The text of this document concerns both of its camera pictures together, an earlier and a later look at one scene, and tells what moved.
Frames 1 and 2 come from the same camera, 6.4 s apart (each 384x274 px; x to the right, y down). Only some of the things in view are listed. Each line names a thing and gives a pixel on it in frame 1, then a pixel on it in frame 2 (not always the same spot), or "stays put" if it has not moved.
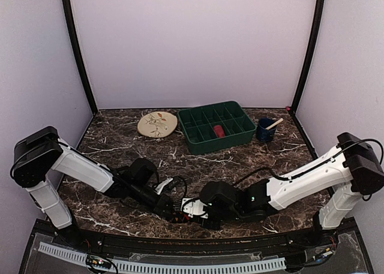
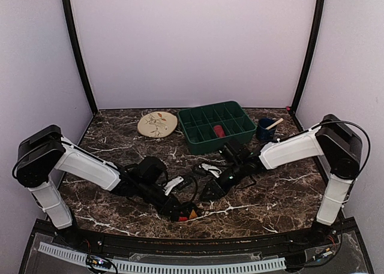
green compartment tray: x=216 y=126 stays put
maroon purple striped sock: x=219 y=131 stays put
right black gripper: x=207 y=225 to x=218 y=189
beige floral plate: x=156 y=124 stays put
